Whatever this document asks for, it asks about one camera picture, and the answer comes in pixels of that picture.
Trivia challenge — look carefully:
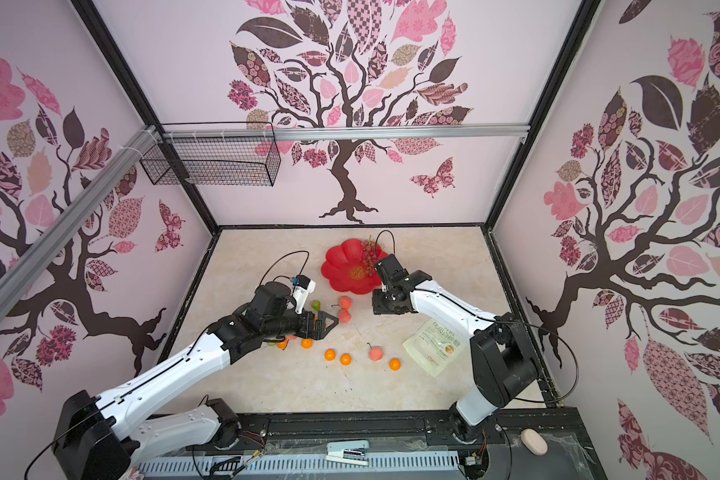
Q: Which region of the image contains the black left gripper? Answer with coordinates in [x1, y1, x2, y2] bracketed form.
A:
[263, 308, 339, 340]

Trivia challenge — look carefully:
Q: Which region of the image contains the pink fake peach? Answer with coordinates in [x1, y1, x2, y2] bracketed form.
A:
[333, 296, 352, 310]
[338, 309, 352, 324]
[368, 344, 384, 362]

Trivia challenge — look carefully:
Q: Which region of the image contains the purple fake grape bunch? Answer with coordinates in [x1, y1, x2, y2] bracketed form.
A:
[361, 240, 382, 277]

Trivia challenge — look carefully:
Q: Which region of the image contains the red flower fruit bowl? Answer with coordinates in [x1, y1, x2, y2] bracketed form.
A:
[321, 239, 388, 295]

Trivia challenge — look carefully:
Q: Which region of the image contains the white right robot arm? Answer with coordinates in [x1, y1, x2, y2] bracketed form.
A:
[372, 255, 541, 442]

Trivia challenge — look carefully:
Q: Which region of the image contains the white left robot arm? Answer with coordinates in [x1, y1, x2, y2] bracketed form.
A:
[51, 275, 339, 479]

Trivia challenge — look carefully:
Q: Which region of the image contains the green white food pouch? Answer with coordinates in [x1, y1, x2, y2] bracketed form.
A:
[403, 319, 465, 377]

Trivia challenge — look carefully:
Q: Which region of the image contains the black base platform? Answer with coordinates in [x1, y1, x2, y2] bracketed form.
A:
[139, 408, 606, 479]

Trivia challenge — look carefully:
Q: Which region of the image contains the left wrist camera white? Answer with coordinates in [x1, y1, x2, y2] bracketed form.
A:
[292, 274, 316, 314]

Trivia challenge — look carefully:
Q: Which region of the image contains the white slotted cable duct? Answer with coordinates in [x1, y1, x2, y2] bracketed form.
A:
[124, 451, 463, 479]

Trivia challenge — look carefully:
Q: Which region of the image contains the aluminium rail bar back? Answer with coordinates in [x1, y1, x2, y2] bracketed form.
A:
[162, 123, 530, 142]

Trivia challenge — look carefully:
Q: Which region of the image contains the aluminium rail bar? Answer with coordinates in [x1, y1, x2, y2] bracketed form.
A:
[162, 123, 530, 142]
[0, 125, 159, 323]

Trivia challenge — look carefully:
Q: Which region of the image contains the black wire basket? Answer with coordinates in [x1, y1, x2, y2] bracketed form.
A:
[140, 120, 281, 187]

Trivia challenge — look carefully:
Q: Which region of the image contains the aluminium rail bar left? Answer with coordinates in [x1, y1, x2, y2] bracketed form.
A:
[0, 125, 159, 323]

